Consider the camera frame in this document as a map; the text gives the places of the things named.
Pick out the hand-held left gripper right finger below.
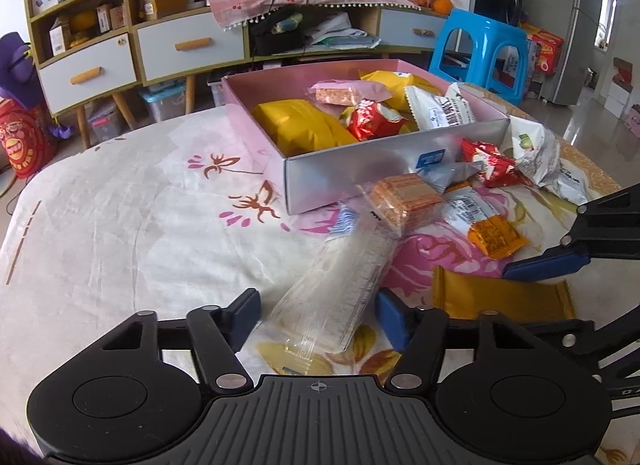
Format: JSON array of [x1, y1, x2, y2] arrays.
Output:
[[375, 289, 546, 392]]

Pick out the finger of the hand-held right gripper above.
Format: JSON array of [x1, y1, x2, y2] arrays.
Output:
[[502, 184, 640, 281], [527, 310, 640, 381]]

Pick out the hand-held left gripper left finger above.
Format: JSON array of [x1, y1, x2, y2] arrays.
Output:
[[92, 289, 262, 393]]

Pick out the gold snack packet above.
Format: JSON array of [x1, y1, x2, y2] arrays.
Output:
[[431, 265, 577, 322]]

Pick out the orange and white snack packet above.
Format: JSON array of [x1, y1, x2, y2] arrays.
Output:
[[442, 190, 531, 261]]

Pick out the long clear snack packet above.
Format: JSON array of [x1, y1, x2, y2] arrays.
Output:
[[259, 205, 402, 374]]

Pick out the white green-print snack packet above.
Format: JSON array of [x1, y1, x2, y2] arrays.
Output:
[[509, 115, 591, 204]]

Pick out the red snack packet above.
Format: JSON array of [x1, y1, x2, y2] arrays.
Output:
[[460, 139, 534, 189], [347, 98, 407, 142]]

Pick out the clear wafer packet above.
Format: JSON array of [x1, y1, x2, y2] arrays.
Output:
[[357, 174, 446, 239]]

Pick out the silver snack packet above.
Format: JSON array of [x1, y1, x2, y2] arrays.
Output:
[[414, 148, 484, 194]]

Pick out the pink cardboard box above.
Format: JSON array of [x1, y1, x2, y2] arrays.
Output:
[[220, 59, 512, 217]]

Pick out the grey snack packet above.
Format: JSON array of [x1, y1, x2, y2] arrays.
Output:
[[404, 82, 477, 132]]

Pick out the large yellow snack packet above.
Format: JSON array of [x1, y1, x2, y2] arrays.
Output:
[[251, 99, 359, 156]]

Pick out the pink snack packet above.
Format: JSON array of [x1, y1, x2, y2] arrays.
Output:
[[307, 78, 394, 107]]

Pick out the small yellow snack packet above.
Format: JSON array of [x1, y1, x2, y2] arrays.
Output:
[[359, 70, 444, 111]]

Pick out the red snack cartons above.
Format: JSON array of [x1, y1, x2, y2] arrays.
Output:
[[522, 22, 565, 77]]

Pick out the clear storage box blue lid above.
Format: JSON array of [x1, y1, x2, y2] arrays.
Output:
[[138, 84, 187, 122]]

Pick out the grey fridge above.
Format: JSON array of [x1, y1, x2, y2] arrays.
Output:
[[549, 0, 609, 107]]

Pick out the blue plastic stool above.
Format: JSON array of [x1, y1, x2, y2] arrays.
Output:
[[428, 8, 532, 107]]

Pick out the black microwave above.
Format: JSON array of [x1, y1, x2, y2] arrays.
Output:
[[472, 0, 525, 29]]

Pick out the small white drawer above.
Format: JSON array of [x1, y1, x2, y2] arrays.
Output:
[[378, 9, 449, 52]]

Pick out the wide white drawer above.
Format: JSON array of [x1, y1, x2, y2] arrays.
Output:
[[135, 12, 247, 77]]

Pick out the red cartoon face bucket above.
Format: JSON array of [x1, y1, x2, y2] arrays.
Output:
[[0, 98, 57, 181]]

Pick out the black bag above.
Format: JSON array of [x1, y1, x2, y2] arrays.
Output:
[[248, 7, 307, 57]]

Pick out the white drawer with lock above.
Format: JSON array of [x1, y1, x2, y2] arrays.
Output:
[[38, 32, 139, 116]]

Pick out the folded pale cloths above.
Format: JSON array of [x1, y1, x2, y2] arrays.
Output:
[[302, 12, 384, 50]]

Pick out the low wooden cabinet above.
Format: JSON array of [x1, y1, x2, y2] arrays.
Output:
[[131, 0, 451, 117]]

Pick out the small brown carton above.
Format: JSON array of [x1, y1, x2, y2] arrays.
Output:
[[96, 4, 125, 31]]

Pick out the purple plush toy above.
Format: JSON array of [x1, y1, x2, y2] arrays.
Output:
[[0, 31, 77, 142]]

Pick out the white barcode carton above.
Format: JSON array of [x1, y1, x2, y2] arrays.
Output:
[[48, 18, 71, 57]]

